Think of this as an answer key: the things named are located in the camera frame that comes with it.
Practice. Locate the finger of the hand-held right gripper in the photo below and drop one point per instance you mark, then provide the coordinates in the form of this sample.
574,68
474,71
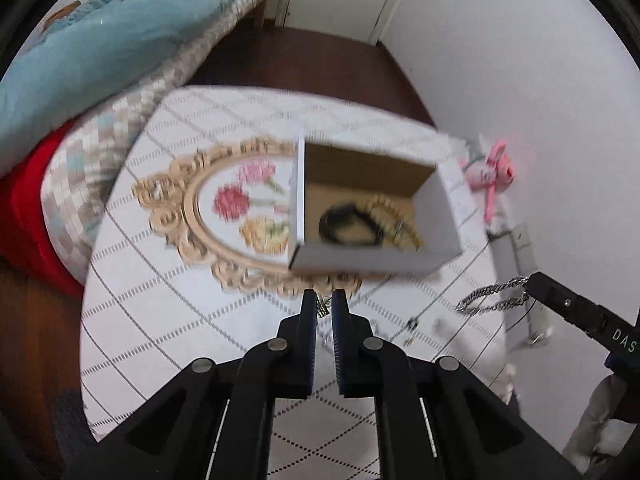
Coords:
570,305

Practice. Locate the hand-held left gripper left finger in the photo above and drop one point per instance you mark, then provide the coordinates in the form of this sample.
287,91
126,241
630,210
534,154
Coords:
309,332

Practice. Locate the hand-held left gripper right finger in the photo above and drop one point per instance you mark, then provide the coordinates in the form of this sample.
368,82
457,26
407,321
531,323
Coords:
340,332

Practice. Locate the cardboard box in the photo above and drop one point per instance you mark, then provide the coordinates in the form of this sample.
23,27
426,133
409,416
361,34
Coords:
375,260

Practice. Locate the beige cloth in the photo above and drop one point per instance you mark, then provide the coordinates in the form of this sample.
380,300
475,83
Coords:
600,425

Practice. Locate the small dark ear stud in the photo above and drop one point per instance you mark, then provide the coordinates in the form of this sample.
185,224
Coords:
413,325

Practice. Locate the pink plush toy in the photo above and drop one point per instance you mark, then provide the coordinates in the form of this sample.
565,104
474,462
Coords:
489,172

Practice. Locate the red cloth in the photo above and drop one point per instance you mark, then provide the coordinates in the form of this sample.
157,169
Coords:
25,200

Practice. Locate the light blue blanket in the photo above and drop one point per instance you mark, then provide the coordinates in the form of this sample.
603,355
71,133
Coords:
100,55

